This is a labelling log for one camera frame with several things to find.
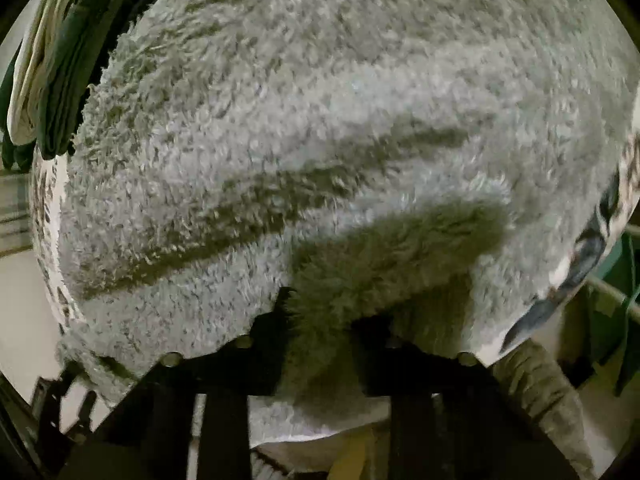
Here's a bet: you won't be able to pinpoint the dark green folded garment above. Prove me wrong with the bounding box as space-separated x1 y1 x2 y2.
1 0 156 172

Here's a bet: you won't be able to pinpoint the cream folded garment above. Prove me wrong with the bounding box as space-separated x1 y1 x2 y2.
1 0 73 145

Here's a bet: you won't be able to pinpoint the floral cream brown blanket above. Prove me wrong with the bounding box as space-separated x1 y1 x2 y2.
29 126 639 349

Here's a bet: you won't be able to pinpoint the grey fluffy fleece pants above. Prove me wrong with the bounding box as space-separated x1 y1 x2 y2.
58 0 639 445

